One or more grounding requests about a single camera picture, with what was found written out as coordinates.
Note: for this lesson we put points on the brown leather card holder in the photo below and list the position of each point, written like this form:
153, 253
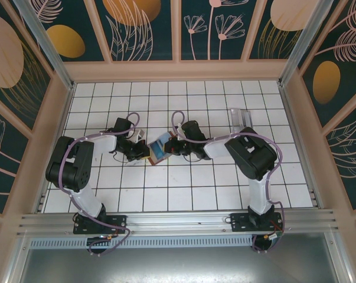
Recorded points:
166, 136

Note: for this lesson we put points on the clear acrylic card stand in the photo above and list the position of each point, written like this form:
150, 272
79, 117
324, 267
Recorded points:
239, 118

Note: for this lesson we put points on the black base plate right arm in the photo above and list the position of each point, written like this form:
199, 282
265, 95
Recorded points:
239, 221

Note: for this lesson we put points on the black base plate left arm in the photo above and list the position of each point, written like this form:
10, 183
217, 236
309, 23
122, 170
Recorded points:
118, 221

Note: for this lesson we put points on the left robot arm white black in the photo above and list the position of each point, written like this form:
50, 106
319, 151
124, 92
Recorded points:
86, 197

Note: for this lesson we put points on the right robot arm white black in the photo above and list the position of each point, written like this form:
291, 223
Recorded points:
260, 194

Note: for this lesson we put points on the grey metal sheet panel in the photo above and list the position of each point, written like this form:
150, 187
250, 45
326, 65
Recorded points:
177, 265

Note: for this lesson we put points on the small green circuit board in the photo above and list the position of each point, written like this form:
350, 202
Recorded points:
274, 236

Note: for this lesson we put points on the long aluminium mounting rail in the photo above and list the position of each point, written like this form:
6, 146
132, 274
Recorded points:
177, 219

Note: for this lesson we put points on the aluminium side rail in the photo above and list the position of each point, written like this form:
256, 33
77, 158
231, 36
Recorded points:
69, 100
284, 97

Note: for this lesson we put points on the aluminium corner post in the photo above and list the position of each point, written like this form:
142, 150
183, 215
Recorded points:
304, 32
45, 38

